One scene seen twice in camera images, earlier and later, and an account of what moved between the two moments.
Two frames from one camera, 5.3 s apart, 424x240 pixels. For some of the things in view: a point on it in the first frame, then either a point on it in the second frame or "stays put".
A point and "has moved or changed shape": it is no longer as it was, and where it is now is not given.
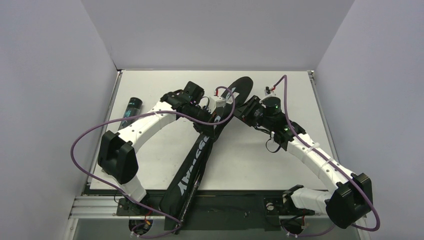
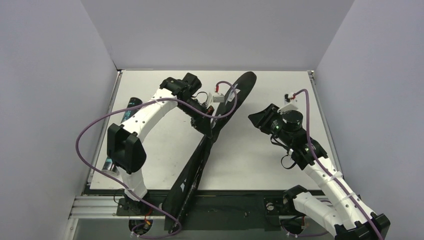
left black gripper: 210,125 stays put
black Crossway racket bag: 183,189 has moved or changed shape
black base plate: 224,211 stays put
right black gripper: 249,108 -> 264,116
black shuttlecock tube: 133,110 stays put
